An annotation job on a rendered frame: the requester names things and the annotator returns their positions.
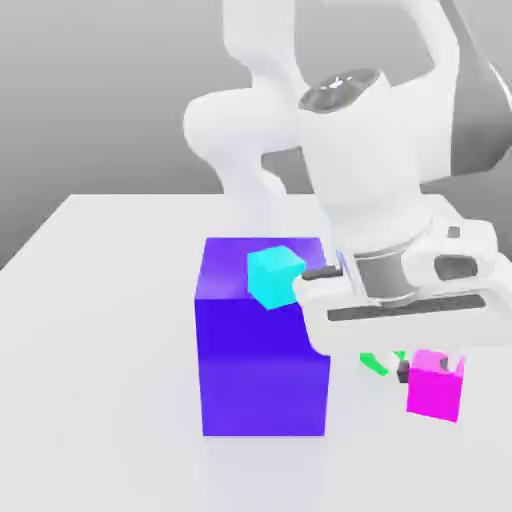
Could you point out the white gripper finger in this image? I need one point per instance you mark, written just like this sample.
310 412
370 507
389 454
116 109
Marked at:
455 362
403 371

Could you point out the large blue box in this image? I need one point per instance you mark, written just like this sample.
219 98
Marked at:
260 368

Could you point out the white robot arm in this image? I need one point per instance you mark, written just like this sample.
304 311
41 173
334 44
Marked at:
360 152

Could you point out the small green cube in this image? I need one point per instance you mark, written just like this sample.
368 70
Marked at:
374 363

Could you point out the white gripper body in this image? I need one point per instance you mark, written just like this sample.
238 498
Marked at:
400 334

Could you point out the small cyan cube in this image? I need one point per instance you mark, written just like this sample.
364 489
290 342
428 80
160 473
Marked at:
274 280

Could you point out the small magenta cube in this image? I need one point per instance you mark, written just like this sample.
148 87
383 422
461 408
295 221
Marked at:
434 394

